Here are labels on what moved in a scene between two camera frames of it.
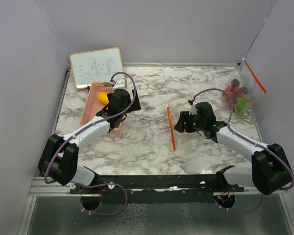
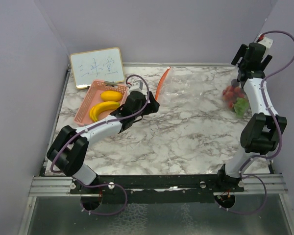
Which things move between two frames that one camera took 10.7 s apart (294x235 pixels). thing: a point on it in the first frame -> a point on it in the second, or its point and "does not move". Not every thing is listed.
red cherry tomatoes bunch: x=233 y=92 does not move
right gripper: x=181 y=125 -> x=241 y=53
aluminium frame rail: x=39 y=188 does not move
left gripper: x=134 y=106 -> x=151 y=107
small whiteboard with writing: x=98 y=66 does not move
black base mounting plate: x=158 y=188 does not move
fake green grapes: x=242 y=105 does not move
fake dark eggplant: x=234 y=82 does not move
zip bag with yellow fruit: x=171 y=128 -> x=182 y=88
